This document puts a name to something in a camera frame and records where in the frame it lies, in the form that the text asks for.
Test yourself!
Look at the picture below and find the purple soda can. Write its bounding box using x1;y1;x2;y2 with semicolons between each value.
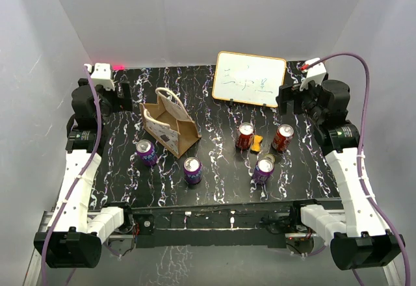
136;139;157;166
183;157;202;185
252;157;274;185

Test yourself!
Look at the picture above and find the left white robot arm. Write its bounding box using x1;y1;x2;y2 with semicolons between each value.
34;79;135;268

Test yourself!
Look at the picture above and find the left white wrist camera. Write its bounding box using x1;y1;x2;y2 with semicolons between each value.
84;63;115;91

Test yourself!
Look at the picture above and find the red cola can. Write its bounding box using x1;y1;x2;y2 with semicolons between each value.
235;122;255;150
271;124;294;152

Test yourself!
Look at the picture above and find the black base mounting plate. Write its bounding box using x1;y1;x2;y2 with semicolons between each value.
110;202;317;248

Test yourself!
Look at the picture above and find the small whiteboard orange frame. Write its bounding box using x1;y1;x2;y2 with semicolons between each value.
212;51;287;108

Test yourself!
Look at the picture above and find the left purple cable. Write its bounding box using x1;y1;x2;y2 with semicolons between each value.
41;64;102;286

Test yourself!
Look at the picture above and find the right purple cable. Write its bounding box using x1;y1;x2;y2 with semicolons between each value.
320;52;411;286

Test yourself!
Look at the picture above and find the pink red tape strip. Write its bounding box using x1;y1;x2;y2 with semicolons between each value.
112;65;125;70

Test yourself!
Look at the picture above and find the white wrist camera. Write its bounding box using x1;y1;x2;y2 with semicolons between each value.
300;62;327;91
84;63;115;91

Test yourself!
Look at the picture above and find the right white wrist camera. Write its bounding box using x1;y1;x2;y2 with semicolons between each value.
300;62;327;91

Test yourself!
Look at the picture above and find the yellow tape roll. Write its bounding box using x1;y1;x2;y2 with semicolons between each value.
264;154;276;163

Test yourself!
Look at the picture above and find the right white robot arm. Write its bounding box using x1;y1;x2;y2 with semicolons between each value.
276;80;404;270

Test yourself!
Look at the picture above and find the purple cable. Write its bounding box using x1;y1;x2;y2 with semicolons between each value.
320;52;411;286
41;64;102;286

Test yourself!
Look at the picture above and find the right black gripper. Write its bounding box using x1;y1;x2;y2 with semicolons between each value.
276;79;325;124

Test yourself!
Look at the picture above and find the orange dog bone toy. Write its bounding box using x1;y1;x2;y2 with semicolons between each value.
250;135;263;153

